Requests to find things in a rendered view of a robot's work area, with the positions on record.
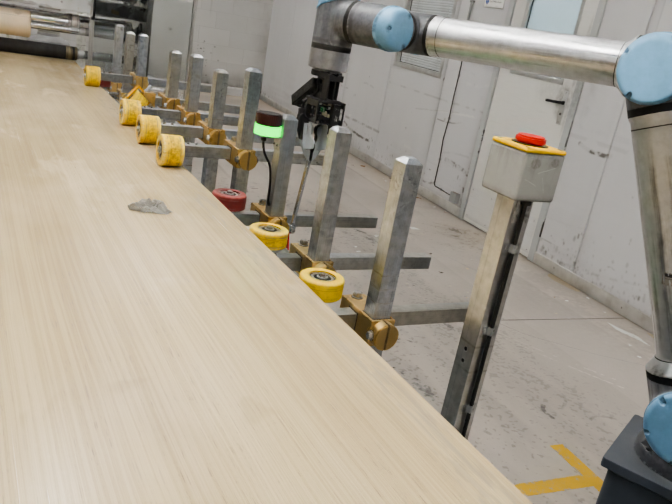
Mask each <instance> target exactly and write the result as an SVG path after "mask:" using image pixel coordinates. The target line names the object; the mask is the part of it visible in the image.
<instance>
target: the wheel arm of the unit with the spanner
mask: <svg viewBox="0 0 672 504"><path fill-rule="evenodd" d="M232 214H233V215H234V216H235V217H236V218H237V219H238V220H240V221H241V222H242V223H243V224H244V225H245V226H250V225H252V224H253V223H258V222H259V217H260V214H259V213H258V212H257V211H251V210H243V211H239V212H233V213H232ZM314 214H315V212H298V213H297V217H296V221H295V227H312V225H313V219H314ZM284 215H285V216H286V217H287V223H291V219H292V215H293V212H284ZM377 221H378V217H376V216H375V215H373V214H349V213H338V215H337V220H336V226H335V228H376V226H377Z"/></svg>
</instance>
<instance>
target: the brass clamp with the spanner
mask: <svg viewBox="0 0 672 504"><path fill-rule="evenodd" d="M265 207H266V206H262V205H259V204H258V203H251V209H250V210H251V211H257V212H258V213H259V214H260V217H259V222H265V223H273V224H277V225H280V226H283V227H285V228H286V229H287V230H288V232H289V225H288V223H287V217H286V216H285V215H284V216H269V215H268V214H267V213H266V212H265Z"/></svg>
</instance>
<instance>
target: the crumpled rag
mask: <svg viewBox="0 0 672 504"><path fill-rule="evenodd" d="M128 208H129V210H130V209H131V210H135V211H140V212H144V213H146V212H147V213H149V212H151V213H157V214H167V215H168V214H169V213H171V212H172V211H171V210H169V209H168V208H167V206H166V205H165V203H164V202H163V201H161V200H156V199H153V200H152V201H151V199H150V198H148V199H143V198H142V199H141V200H140V201H138V202H135V203H134V202H132V203H131V204H128Z"/></svg>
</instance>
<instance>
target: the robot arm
mask: <svg viewBox="0 0 672 504"><path fill-rule="evenodd" d="M316 10H317V12H316V18H315V24H314V31H313V37H312V44H311V47H310V53H309V60H308V66H310V67H313V68H312V69H311V74H312V75H315V76H318V78H314V77H313V78H311V79H310V80H309V81H308V82H307V83H305V84H304V85H303V86H302V87H301V88H299V89H298V90H297V91H296V92H295V93H293V94H292V95H291V99H292V105H295V106H297V107H301V108H298V114H297V118H296V119H297V120H298V128H297V133H298V138H299V140H300V145H301V148H302V151H303V154H304V156H305V158H306V160H307V161H313V160H314V159H315V158H316V157H317V156H318V154H319V153H320V151H321V150H326V144H327V134H328V132H329V129H330V128H332V127H333V126H338V125H339V126H342V123H343V117H344V112H345V106H346V104H345V103H342V102H340V101H337V96H338V90H339V84H340V82H341V83H343V79H344V76H342V73H345V72H347V68H348V62H349V60H350V58H349V56H350V52H351V47H352V44H356V45H361V46H366V47H371V48H376V49H380V50H383V51H386V52H405V53H410V54H414V55H423V56H429V57H441V58H447V59H453V60H459V61H465V62H471V63H476V64H482V65H488V66H494V67H500V68H506V69H512V70H518V71H523V72H529V73H535V74H541V75H547V76H553V77H559V78H565V79H571V80H576V81H582V82H588V83H594V84H600V85H606V86H612V87H616V88H617V89H618V90H619V92H620V93H621V95H622V96H623V97H625V100H626V109H627V116H628V121H629V123H630V128H631V137H632V145H633V154H634V163H635V172H636V181H637V190H638V199H639V208H640V217H641V226H642V235H643V243H644V252H645V261H646V270H647V279H648V288H649V297H650V306H651V315H652V324H653V333H654V342H655V351H656V354H655V355H654V356H653V358H652V359H651V360H650V361H649V362H648V363H647V364H646V365H645V368H646V378H647V386H648V395H649V404H648V406H647V407H646V409H645V412H644V417H643V429H642V430H641V431H640V432H639V433H638V435H637V437H636V440H635V443H634V450H635V452H636V454H637V456H638V457H639V458H640V459H641V461H642V462H643V463H644V464H645V465H647V466H648V467H649V468H650V469H651V470H653V471H654V472H656V473H657V474H659V475H660V476H662V477H664V478H665V479H667V480H669V481H671V482H672V32H654V33H649V34H646V35H638V36H636V37H635V38H633V39H632V40H631V41H628V42H626V41H619V40H611V39H604V38H596V37H588V36H581V35H573V34H566V33H558V32H551V31H543V30H535V29H528V28H520V27H513V26H505V25H498V24H490V23H483V22H475V21H468V20H460V19H453V18H446V17H443V16H440V15H433V14H425V13H418V12H413V11H409V10H406V9H404V8H402V7H399V6H395V5H391V6H388V5H382V4H376V3H370V2H363V1H361V0H318V5H317V7H316ZM341 72H342V73H341ZM341 109H342V110H343V112H342V118H341V121H340V120H339V116H340V111H341ZM311 122H312V123H314V124H318V125H317V126H315V127H314V128H313V126H312V123H311ZM313 130H314V135H315V136H314V138H313V136H312V134H313ZM310 149H311V150H310Z"/></svg>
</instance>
